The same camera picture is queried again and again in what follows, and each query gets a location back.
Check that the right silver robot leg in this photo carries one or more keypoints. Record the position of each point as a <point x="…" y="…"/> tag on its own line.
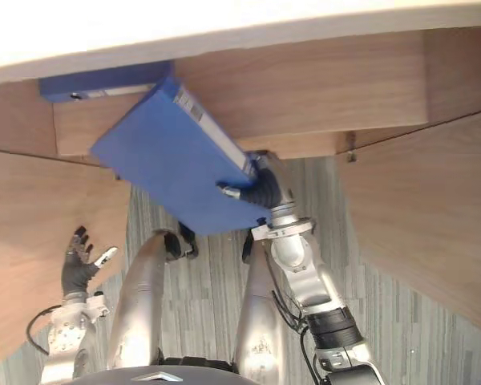
<point x="258" y="321"/>

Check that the left silver robot leg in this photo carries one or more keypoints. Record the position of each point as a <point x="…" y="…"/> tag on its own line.
<point x="138" y="297"/>

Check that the dark robot foot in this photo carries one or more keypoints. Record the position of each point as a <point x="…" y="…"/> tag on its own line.
<point x="184" y="240"/>
<point x="247" y="248"/>

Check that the wooden cabinet door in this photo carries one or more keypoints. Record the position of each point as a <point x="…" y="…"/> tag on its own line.
<point x="32" y="216"/>
<point x="425" y="216"/>

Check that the silver robot leg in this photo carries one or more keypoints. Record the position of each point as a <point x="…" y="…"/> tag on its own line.
<point x="258" y="321"/>
<point x="138" y="297"/>

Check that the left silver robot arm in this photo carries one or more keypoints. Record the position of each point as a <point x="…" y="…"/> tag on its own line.
<point x="66" y="337"/>

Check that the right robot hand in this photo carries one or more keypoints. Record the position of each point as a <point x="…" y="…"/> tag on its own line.
<point x="268" y="186"/>

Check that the right dark robot foot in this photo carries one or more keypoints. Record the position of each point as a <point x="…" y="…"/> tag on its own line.
<point x="247" y="248"/>

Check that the wooden cabinet with white top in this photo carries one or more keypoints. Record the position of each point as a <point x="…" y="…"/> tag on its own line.
<point x="288" y="88"/>

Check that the dark robot torso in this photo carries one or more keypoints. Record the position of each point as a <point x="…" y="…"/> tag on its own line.
<point x="152" y="373"/>

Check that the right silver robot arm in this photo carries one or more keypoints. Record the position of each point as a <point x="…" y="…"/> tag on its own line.
<point x="304" y="272"/>

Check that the left dark robot foot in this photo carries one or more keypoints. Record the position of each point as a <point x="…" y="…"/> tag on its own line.
<point x="184" y="240"/>

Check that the metal door hinge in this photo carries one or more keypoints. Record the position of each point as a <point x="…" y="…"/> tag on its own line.
<point x="350" y="148"/>

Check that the blue folder with spine label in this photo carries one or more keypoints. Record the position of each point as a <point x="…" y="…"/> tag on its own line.
<point x="172" y="160"/>
<point x="100" y="82"/>

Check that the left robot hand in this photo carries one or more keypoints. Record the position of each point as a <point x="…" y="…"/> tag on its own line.
<point x="77" y="274"/>

